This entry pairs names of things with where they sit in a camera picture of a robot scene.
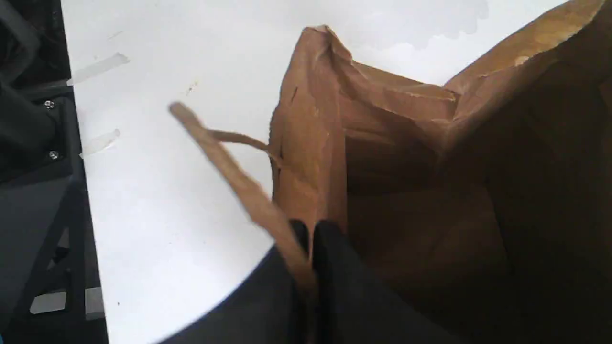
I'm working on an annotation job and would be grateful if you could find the clear tape strip lower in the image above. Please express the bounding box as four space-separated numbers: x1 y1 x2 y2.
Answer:
79 129 121 159

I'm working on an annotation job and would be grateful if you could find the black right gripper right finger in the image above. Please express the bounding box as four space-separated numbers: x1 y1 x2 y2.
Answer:
313 221 460 344

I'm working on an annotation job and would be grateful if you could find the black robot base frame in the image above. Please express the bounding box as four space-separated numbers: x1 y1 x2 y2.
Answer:
0 0 109 344

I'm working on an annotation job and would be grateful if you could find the brown paper bag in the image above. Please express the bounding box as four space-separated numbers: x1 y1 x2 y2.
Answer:
169 0 611 344

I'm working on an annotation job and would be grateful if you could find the clear tape strip upper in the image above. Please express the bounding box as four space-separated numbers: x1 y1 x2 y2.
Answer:
66 53 130 86

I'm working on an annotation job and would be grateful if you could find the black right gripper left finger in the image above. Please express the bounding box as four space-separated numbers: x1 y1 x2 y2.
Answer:
165 246 306 344

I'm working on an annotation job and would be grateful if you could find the clear tape strip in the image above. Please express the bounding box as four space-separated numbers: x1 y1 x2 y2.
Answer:
79 129 121 159
66 53 130 86

